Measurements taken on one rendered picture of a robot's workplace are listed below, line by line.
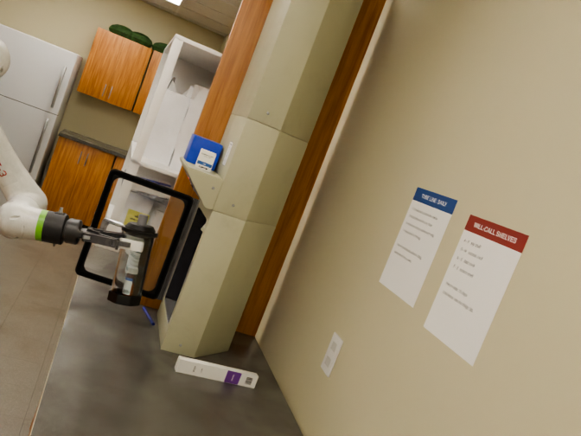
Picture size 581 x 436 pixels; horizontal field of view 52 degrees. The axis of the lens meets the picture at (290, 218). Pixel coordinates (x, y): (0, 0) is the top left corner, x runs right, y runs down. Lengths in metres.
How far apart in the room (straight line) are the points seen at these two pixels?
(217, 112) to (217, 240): 0.53
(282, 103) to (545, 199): 0.91
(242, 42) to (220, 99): 0.21
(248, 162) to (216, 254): 0.30
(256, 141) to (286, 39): 0.32
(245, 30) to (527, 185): 1.26
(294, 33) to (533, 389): 1.21
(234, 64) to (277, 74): 0.38
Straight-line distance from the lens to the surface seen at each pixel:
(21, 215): 1.87
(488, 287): 1.27
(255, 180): 1.86
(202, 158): 1.91
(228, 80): 2.20
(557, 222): 1.19
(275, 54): 1.86
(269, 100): 1.85
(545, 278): 1.16
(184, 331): 1.96
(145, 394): 1.67
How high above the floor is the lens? 1.66
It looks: 6 degrees down
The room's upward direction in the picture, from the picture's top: 21 degrees clockwise
